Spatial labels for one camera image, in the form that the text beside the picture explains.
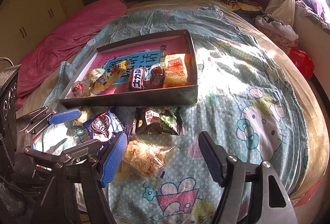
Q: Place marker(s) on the brown chocolate bar packet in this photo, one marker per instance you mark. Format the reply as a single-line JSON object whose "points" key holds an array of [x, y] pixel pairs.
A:
{"points": [[136, 82]]}

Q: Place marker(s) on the small green yellow snack packet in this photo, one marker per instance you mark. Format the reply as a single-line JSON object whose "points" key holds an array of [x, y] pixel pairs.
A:
{"points": [[162, 60]]}

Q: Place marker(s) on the long yellow snack packet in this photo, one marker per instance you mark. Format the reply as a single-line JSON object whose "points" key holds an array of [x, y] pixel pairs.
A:
{"points": [[116, 74]]}

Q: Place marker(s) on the blue cookie packet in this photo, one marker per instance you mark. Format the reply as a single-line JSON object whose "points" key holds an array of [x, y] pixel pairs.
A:
{"points": [[103, 126]]}

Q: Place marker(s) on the cream wardrobe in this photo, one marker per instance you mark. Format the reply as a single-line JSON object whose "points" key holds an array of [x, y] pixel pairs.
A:
{"points": [[31, 7]]}

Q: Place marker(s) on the dark green pea packet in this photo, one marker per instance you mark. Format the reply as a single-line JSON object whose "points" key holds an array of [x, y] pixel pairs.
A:
{"points": [[157, 120]]}

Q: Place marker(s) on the clear packet with red snack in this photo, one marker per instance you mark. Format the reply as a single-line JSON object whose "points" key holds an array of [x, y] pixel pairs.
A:
{"points": [[78, 89]]}

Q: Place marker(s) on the dark shallow cardboard tray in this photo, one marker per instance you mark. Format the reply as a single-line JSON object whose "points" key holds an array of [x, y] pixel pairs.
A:
{"points": [[129, 101]]}

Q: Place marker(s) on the red plastic bag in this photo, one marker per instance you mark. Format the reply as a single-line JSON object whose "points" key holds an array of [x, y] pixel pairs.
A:
{"points": [[301, 61]]}

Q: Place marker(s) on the orange yellow snack packet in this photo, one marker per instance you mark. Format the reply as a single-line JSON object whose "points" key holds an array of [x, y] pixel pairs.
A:
{"points": [[175, 71]]}

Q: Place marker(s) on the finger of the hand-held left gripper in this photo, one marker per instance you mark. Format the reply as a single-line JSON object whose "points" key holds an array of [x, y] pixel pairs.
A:
{"points": [[82, 148], [64, 115]]}

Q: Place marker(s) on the clear packet of golden crisps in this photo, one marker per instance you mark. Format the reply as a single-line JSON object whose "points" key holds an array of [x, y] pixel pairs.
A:
{"points": [[147, 154]]}

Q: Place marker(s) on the white pink clothes heap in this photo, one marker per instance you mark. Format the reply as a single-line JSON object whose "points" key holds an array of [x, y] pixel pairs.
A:
{"points": [[278, 30]]}

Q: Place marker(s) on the small tan snack packet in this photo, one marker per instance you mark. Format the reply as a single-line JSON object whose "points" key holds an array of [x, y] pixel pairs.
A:
{"points": [[83, 114]]}

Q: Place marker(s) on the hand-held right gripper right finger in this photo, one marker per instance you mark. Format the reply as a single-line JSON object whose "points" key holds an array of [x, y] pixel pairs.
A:
{"points": [[211, 159]]}

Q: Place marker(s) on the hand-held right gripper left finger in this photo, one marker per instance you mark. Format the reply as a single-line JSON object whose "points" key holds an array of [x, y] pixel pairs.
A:
{"points": [[113, 159]]}

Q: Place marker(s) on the teal cartoon printed blanket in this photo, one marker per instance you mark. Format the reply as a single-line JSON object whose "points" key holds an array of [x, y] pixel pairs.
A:
{"points": [[232, 84]]}

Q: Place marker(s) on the dark brown snack packet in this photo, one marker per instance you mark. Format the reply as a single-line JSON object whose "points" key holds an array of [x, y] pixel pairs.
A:
{"points": [[154, 77]]}

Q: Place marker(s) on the heap of clothes on sill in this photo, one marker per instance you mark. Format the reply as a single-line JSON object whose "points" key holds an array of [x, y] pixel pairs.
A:
{"points": [[314, 12]]}

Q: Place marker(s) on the pink pillow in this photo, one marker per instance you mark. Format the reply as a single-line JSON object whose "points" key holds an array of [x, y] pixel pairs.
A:
{"points": [[64, 40]]}

